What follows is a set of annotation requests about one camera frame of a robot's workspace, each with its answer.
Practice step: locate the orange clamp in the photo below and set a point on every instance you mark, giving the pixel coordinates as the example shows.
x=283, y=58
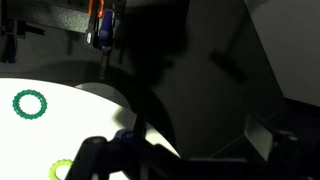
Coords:
x=99, y=10

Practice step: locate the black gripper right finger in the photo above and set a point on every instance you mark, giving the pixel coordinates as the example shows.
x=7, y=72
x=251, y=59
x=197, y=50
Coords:
x=286, y=156

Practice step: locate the grey perforated breadboard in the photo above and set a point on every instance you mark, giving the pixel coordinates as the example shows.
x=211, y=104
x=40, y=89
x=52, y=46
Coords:
x=53, y=18

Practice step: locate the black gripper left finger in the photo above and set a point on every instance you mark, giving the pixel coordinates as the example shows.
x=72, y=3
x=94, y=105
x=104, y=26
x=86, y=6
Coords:
x=93, y=156

